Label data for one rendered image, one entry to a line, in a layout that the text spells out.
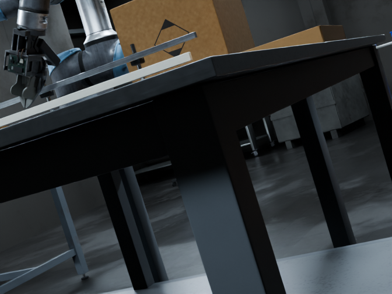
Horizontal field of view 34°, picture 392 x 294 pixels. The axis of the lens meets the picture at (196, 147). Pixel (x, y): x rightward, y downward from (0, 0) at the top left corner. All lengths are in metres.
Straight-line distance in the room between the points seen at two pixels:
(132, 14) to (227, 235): 1.22
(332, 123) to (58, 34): 3.48
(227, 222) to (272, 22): 7.99
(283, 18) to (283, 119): 1.51
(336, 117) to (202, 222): 6.69
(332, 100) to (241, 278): 6.67
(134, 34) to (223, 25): 0.25
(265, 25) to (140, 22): 6.89
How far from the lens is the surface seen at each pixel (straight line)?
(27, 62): 1.69
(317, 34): 1.32
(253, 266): 0.68
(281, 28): 8.58
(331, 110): 7.36
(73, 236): 4.03
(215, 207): 0.67
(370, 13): 8.23
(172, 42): 1.59
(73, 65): 2.08
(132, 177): 2.58
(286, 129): 7.70
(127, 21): 1.84
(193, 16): 1.75
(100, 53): 2.05
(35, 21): 1.70
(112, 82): 1.59
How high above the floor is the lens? 0.79
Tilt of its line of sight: 3 degrees down
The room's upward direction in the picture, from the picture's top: 17 degrees counter-clockwise
